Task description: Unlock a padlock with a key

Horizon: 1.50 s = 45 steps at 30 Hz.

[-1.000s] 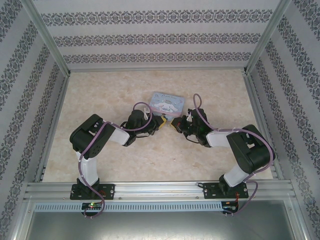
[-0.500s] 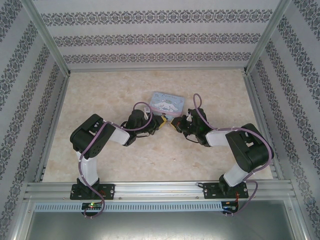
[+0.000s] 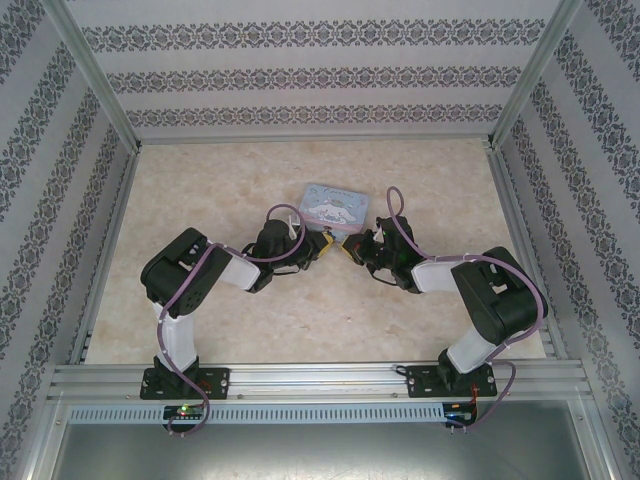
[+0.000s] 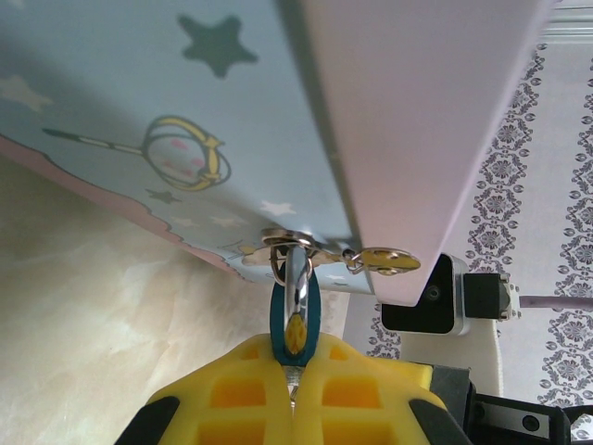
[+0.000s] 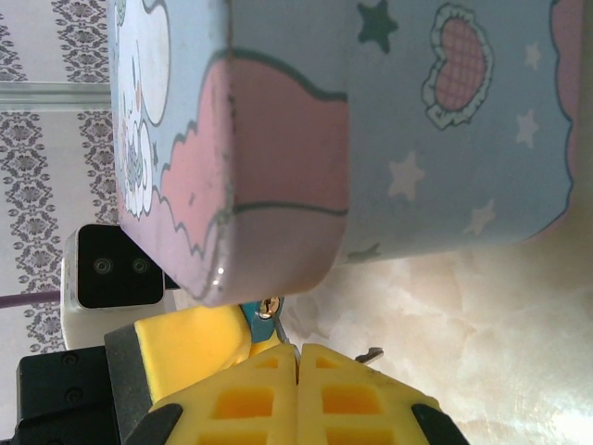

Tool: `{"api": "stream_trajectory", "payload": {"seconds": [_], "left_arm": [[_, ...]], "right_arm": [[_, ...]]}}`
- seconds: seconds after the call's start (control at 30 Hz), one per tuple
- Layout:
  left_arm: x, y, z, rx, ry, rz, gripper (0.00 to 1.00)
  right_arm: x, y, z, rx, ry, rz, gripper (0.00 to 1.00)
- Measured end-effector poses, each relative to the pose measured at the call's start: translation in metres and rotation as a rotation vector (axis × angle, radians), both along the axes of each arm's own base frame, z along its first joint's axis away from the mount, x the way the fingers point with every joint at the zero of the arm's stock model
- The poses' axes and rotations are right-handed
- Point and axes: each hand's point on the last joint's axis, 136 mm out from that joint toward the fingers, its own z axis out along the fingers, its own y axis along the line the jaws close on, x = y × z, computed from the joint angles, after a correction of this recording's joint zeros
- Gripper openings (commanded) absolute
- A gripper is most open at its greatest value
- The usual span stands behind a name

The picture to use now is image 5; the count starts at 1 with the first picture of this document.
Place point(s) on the small silver metal piece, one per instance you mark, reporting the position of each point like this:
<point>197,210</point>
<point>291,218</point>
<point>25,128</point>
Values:
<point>370,355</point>

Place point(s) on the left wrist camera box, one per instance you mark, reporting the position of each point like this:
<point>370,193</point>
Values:
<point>116,269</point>

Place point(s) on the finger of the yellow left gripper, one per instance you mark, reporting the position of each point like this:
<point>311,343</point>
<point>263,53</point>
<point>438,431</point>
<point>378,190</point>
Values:
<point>185,347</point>

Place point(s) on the aluminium frame post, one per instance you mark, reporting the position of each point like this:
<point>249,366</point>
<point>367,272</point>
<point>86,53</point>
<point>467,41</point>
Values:
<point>46,95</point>

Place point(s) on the small teal padlock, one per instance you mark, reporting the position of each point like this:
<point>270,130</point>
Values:
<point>259,329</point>

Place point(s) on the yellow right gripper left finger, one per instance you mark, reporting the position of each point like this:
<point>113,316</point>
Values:
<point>231,403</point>

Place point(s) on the pastel cartoon tin box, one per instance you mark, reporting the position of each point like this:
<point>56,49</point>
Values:
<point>370,139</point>

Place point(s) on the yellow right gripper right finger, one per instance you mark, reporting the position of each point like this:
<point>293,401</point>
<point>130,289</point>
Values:
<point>361,408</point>

